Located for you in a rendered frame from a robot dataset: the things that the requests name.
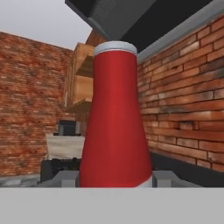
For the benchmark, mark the red condiment bottle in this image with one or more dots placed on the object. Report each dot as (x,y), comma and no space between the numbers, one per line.
(115,122)

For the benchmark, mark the black stove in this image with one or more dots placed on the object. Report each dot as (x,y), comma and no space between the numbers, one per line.
(59,169)

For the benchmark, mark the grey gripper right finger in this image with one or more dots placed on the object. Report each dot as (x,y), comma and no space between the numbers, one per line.
(163,179)

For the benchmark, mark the wooden cabinet door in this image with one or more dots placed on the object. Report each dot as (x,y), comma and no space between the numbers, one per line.
(70,78)

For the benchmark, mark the black small appliance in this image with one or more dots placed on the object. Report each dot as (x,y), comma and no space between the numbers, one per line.
(68,127)

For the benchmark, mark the open wooden wall cabinet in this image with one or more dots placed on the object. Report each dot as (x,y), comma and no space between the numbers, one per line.
(84,87)

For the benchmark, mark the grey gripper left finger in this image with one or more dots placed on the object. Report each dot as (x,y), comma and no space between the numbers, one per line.
(69,179)

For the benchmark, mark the dark grey range hood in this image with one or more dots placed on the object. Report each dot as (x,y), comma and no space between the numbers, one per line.
(137,17)

